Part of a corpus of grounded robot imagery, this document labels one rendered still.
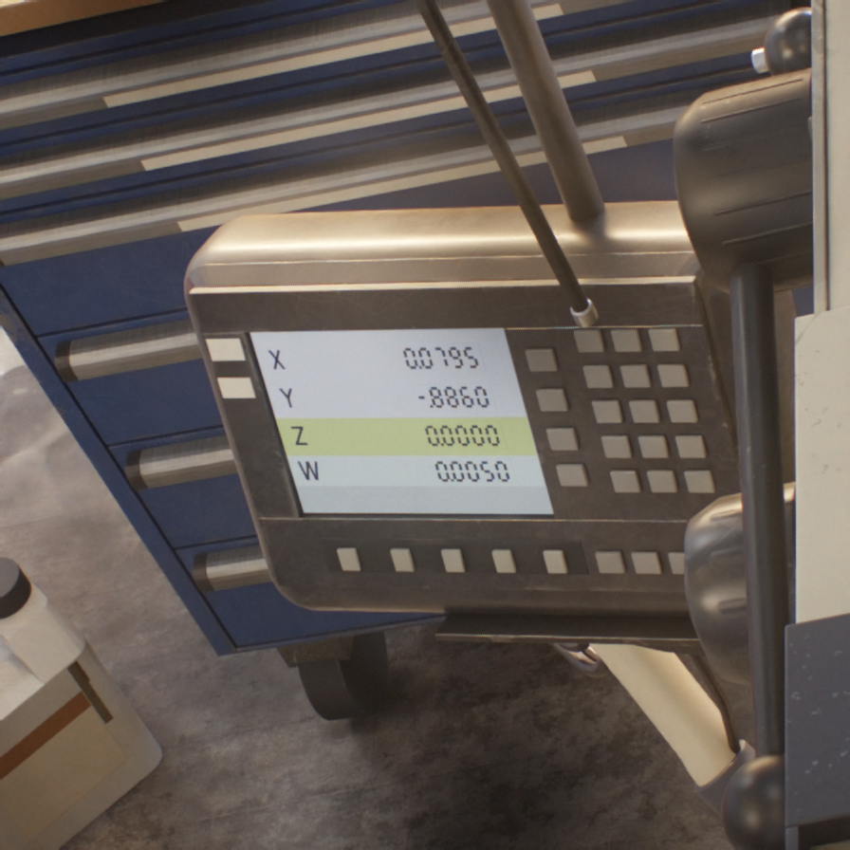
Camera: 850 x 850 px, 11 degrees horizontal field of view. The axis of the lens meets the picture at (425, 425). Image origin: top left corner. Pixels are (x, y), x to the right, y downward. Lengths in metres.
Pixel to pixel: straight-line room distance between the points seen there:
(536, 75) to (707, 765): 0.49
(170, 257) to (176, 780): 0.71
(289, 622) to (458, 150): 0.64
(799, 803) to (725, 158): 0.33
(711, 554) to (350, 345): 0.85
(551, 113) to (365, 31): 0.95
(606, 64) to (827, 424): 1.88
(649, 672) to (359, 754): 1.39
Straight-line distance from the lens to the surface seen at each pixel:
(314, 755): 3.85
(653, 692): 2.46
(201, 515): 3.59
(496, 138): 1.54
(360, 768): 3.82
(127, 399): 3.49
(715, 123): 1.42
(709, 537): 1.45
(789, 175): 1.41
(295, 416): 2.32
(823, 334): 1.27
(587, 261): 2.20
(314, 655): 3.77
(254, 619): 3.70
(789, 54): 1.64
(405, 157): 3.22
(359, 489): 2.33
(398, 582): 2.35
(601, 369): 2.21
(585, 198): 2.22
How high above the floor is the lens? 2.77
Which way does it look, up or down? 43 degrees down
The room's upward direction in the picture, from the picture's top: 30 degrees counter-clockwise
